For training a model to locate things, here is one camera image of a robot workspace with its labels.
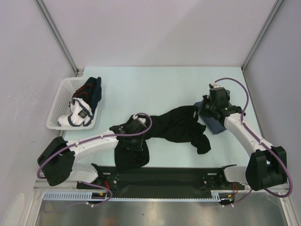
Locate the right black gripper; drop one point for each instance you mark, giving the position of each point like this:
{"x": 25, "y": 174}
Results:
{"x": 206, "y": 98}

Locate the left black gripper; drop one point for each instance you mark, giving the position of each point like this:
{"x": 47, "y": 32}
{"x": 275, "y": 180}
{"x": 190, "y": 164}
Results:
{"x": 137, "y": 147}

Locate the blue printed tank top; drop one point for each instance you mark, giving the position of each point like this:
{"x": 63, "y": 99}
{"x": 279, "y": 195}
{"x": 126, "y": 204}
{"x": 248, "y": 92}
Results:
{"x": 214, "y": 125}

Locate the black tank top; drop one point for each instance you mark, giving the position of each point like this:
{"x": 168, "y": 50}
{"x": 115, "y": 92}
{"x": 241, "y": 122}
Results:
{"x": 179, "y": 125}

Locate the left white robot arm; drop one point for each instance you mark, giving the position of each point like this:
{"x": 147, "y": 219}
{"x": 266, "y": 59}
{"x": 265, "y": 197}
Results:
{"x": 60, "y": 160}

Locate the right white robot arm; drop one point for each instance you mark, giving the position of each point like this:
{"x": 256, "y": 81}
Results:
{"x": 267, "y": 163}

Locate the dark navy red garment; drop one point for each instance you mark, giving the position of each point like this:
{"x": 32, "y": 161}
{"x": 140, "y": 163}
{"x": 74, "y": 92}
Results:
{"x": 90, "y": 92}

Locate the white plastic laundry basket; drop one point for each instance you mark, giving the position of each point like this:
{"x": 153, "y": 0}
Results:
{"x": 61, "y": 103}

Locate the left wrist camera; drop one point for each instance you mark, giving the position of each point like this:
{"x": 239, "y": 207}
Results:
{"x": 139, "y": 118}

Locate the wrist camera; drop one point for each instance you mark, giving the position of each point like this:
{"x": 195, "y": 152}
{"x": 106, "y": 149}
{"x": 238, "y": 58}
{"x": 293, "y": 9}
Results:
{"x": 213, "y": 85}
{"x": 139, "y": 118}

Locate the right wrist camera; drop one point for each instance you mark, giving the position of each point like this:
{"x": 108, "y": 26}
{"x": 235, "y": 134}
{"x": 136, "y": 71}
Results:
{"x": 213, "y": 85}

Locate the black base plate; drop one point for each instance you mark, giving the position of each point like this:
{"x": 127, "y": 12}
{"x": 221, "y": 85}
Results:
{"x": 165, "y": 182}

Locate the slotted cable duct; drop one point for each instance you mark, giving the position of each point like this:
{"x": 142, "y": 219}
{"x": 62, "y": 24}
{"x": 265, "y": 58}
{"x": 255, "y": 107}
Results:
{"x": 100, "y": 196}

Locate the right aluminium frame post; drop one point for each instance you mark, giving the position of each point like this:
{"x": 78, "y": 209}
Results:
{"x": 264, "y": 30}

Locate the aluminium frame post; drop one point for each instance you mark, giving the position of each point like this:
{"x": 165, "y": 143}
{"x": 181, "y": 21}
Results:
{"x": 56, "y": 34}
{"x": 264, "y": 30}

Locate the left aluminium frame post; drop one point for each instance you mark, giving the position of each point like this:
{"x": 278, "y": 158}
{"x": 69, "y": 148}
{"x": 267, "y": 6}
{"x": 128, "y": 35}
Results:
{"x": 56, "y": 34}

